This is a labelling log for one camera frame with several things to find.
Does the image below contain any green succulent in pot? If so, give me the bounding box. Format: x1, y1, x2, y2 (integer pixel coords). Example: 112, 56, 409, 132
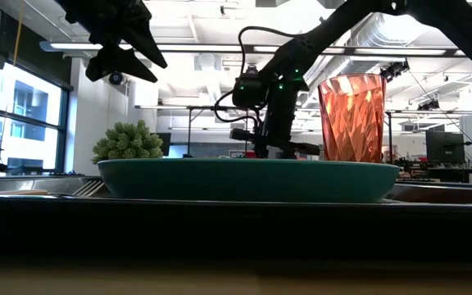
91, 119, 166, 164

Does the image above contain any black framed window wall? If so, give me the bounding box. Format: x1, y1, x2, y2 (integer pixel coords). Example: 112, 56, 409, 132
0, 61, 73, 177

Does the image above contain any silver ventilation duct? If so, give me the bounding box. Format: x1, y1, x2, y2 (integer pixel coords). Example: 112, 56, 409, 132
305, 11, 388, 83

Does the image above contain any black plastic serving tray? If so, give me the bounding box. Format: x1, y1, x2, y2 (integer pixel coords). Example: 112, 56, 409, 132
0, 175, 472, 263

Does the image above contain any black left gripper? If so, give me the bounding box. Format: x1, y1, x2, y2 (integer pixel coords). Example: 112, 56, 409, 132
54, 0, 168, 84

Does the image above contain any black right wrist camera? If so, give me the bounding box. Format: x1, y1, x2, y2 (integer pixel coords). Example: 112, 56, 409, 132
231, 64, 268, 111

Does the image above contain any long linear ceiling light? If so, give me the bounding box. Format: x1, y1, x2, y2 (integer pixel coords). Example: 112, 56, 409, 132
39, 40, 466, 58

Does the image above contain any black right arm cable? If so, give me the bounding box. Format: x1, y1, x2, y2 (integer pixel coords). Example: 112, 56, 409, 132
213, 25, 301, 124

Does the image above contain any black computer monitor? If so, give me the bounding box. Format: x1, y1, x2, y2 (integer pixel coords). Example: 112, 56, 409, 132
425, 129, 466, 165

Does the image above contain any orange faceted plastic cup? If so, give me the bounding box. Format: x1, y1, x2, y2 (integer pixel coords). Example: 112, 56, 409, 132
317, 73, 388, 164

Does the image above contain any yellow hanging cord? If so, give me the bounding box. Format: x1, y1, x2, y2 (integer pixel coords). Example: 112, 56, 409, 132
12, 0, 26, 66

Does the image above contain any black ceiling camera rig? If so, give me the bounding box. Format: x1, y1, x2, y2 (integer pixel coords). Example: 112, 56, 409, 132
415, 98, 442, 111
379, 59, 411, 83

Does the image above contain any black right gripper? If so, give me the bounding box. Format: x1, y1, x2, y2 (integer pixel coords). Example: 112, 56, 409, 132
229, 67, 322, 160

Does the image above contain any teal round plate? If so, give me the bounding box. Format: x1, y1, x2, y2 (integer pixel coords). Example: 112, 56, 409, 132
98, 158, 401, 204

